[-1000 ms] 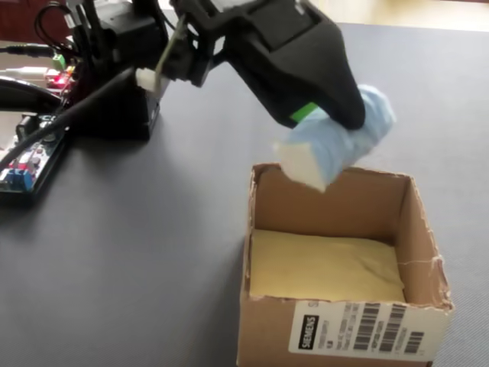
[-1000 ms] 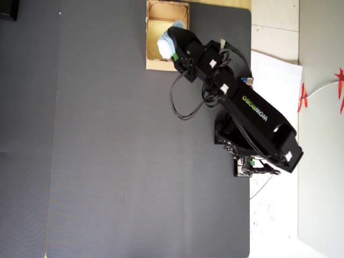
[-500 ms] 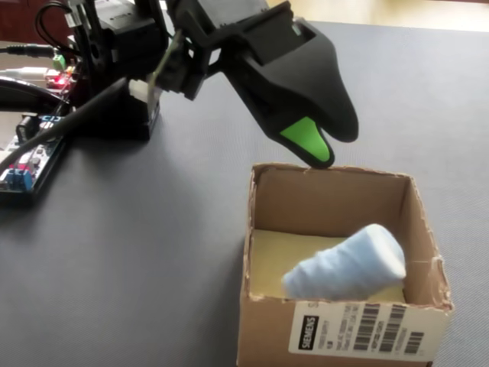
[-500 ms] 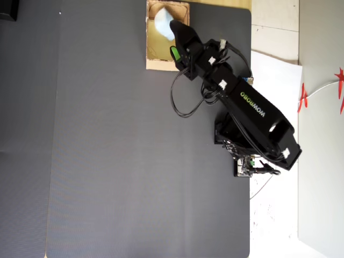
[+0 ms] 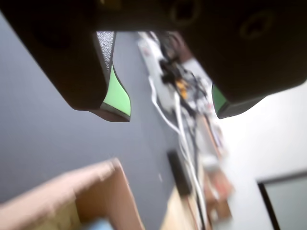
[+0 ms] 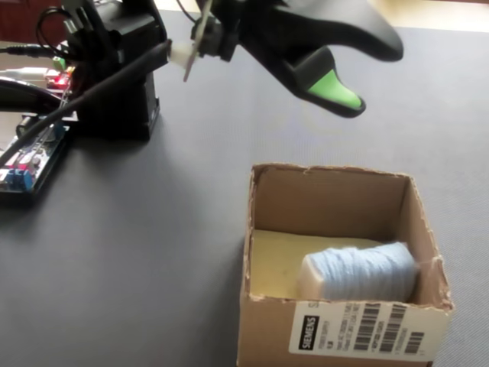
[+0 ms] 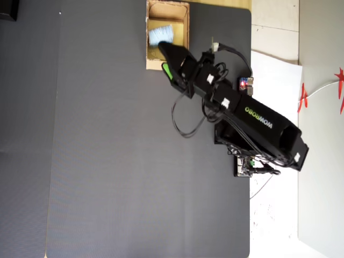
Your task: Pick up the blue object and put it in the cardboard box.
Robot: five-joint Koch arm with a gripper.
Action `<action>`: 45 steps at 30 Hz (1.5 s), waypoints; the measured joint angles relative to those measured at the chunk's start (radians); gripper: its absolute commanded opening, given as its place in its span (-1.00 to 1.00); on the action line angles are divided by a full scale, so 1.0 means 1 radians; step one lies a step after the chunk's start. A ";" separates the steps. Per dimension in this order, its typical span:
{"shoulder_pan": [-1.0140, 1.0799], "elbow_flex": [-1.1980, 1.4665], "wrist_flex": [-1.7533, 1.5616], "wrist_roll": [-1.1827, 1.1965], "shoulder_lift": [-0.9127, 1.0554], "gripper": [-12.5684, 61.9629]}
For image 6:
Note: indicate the black foam mat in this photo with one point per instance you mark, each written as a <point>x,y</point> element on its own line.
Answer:
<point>153,248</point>

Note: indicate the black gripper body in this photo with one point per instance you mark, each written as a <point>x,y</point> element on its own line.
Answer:
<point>252,23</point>

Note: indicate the black power plug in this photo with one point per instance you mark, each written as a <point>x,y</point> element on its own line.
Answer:
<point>23,50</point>

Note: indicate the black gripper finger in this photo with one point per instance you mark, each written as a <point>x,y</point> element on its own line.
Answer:
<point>363,26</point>
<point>336,91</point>

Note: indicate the brown cardboard box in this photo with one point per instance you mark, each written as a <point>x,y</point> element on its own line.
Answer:
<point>267,336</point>

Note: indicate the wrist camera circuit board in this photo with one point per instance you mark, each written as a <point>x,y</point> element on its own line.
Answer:
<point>214,40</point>

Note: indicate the motor driver circuit board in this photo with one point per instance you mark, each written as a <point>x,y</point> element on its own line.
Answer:
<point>61,80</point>

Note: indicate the blue controller board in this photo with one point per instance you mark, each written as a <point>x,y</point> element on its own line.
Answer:
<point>23,172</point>

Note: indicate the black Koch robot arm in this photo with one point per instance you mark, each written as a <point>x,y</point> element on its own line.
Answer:
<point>126,95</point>

